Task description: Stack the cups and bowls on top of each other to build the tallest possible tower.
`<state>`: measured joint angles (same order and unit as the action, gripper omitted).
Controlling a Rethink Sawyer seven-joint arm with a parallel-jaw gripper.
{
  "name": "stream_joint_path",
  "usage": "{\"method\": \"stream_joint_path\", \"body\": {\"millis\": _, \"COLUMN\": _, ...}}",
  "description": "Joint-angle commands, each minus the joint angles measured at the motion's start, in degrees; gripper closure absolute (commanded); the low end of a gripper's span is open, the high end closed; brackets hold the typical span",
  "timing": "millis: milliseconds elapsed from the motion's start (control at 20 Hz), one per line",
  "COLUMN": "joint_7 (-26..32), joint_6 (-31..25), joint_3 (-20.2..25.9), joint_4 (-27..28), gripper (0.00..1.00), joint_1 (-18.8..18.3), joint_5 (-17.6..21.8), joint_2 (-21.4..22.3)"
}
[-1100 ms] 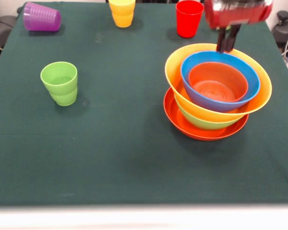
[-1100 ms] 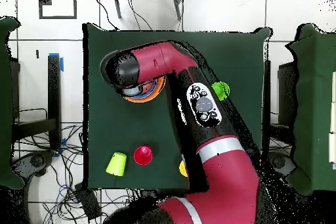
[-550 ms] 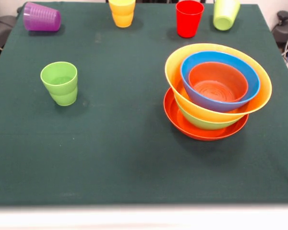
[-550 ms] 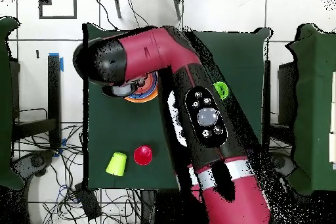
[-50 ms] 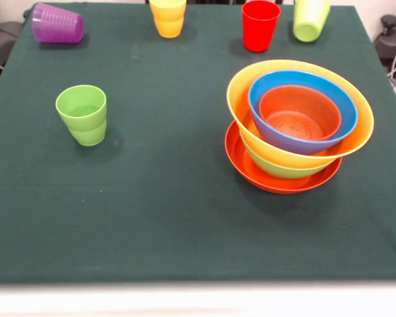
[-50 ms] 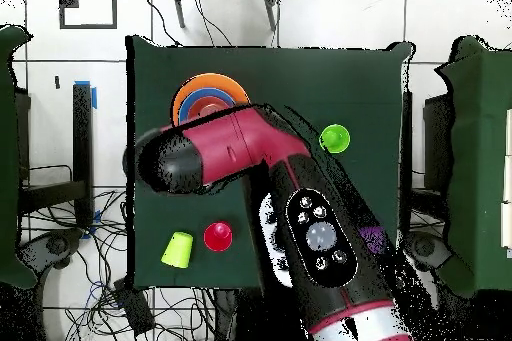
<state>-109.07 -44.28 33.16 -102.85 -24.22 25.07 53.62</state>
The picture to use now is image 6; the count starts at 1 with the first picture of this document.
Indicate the black metal bar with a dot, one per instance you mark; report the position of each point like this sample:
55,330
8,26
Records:
407,137

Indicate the blue plastic bowl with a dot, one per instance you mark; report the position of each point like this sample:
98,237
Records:
200,93

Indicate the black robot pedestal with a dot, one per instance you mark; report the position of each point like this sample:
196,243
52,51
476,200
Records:
226,317

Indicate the white boxes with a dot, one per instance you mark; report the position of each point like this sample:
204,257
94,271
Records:
507,221

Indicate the large orange plastic bowl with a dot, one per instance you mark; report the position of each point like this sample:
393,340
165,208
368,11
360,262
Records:
208,80

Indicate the blue tape strip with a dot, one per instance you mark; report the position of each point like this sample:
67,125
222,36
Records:
94,99

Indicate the lime green plastic cup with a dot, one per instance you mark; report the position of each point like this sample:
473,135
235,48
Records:
176,250

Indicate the green cloth side table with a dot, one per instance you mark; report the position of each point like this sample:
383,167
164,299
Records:
8,157
480,157

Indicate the dark green tablecloth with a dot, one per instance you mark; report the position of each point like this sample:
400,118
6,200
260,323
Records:
340,77

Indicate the black power strip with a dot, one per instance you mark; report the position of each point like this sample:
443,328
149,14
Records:
134,309

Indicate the black metal stand frame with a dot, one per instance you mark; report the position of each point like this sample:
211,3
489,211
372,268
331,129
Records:
82,137

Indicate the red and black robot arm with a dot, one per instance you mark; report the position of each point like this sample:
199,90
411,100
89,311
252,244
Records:
240,141

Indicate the small red plastic bowl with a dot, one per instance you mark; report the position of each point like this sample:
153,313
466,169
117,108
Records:
208,104

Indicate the red plastic cup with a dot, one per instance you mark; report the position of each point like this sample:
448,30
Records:
218,236

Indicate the purple plastic cup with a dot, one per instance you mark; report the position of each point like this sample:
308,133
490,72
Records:
376,237

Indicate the black rounded stand foot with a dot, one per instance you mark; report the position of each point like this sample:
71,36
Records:
58,245
428,247

